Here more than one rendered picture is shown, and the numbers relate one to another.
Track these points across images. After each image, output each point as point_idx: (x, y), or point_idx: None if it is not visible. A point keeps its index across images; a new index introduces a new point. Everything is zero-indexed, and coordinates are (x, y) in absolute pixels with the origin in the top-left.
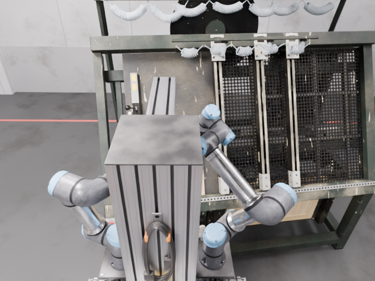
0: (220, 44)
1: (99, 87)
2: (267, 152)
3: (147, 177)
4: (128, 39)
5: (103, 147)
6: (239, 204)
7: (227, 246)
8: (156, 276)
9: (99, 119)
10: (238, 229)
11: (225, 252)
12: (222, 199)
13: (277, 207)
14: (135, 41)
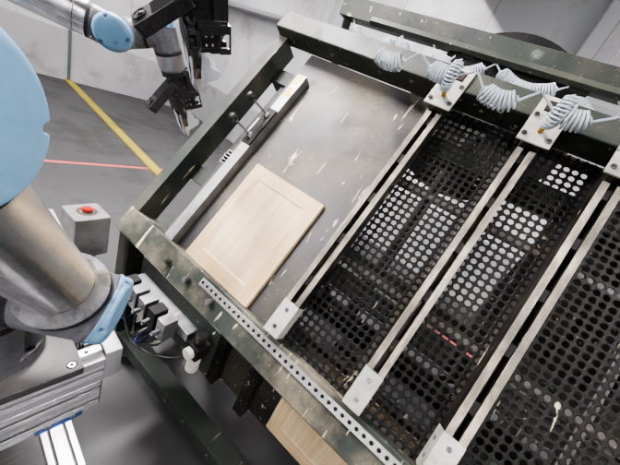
0: (459, 83)
1: (251, 72)
2: (411, 329)
3: None
4: (327, 28)
5: (195, 137)
6: (277, 380)
7: (53, 373)
8: None
9: (220, 104)
10: (15, 306)
11: (22, 374)
12: (257, 339)
13: None
14: (332, 33)
